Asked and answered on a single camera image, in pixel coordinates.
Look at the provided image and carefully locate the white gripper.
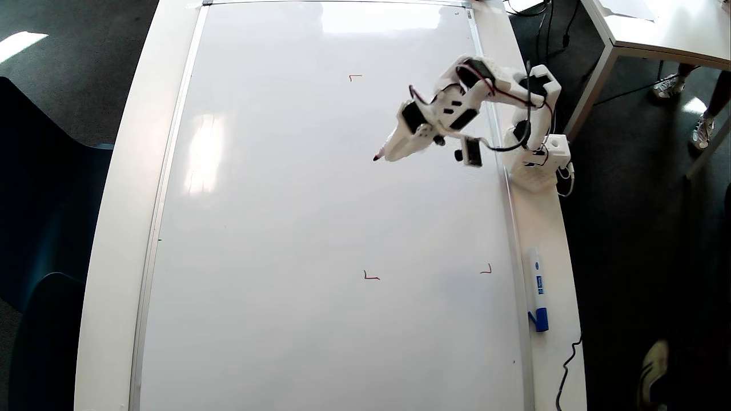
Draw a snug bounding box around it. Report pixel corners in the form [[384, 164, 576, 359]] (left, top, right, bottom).
[[381, 100, 479, 163]]

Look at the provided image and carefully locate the large whiteboard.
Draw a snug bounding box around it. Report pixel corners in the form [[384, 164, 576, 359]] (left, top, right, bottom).
[[128, 0, 536, 411]]

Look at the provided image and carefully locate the white blue board marker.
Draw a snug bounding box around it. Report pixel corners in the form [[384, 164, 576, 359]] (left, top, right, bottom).
[[527, 247, 550, 333]]

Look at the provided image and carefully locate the person wearing white sneakers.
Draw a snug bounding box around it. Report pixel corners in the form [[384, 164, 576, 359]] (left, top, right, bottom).
[[653, 63, 731, 150]]

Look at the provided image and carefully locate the white side table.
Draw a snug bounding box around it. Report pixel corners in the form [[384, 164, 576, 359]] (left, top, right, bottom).
[[563, 0, 731, 180]]

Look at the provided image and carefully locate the dark teal chair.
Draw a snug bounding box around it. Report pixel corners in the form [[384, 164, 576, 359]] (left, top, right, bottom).
[[0, 76, 115, 313], [9, 272, 87, 411]]

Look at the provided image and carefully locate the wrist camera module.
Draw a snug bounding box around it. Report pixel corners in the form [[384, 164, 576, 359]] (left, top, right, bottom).
[[455, 136, 484, 168]]

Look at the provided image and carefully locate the black camera cable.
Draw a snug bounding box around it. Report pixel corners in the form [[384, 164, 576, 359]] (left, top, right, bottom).
[[480, 0, 555, 154]]

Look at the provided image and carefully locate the white base cable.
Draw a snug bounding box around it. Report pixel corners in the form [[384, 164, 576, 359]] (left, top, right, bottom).
[[555, 162, 576, 198]]

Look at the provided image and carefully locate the black cable with plug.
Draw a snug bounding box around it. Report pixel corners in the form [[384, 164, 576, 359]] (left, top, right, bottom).
[[561, 0, 581, 50]]

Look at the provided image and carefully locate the black cable on table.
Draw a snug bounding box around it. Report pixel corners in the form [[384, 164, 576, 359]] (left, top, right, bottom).
[[555, 333, 583, 411]]

